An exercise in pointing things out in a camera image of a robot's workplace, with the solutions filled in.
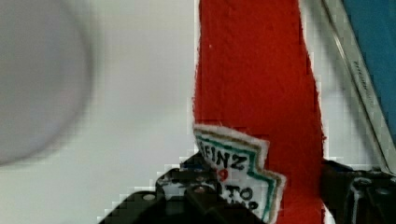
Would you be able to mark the lavender oval plate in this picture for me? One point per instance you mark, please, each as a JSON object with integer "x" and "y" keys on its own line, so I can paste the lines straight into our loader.
{"x": 47, "y": 71}

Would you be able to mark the black toaster oven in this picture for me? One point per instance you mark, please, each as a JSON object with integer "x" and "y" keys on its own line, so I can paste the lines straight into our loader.
{"x": 352, "y": 47}

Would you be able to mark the red felt ketchup bottle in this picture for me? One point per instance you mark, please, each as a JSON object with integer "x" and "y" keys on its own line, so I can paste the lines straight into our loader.
{"x": 256, "y": 114}

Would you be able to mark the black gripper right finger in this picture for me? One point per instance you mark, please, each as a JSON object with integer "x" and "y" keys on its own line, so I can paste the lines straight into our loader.
{"x": 358, "y": 197}

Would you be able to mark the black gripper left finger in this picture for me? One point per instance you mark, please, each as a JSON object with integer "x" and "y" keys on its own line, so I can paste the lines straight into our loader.
{"x": 188, "y": 194}

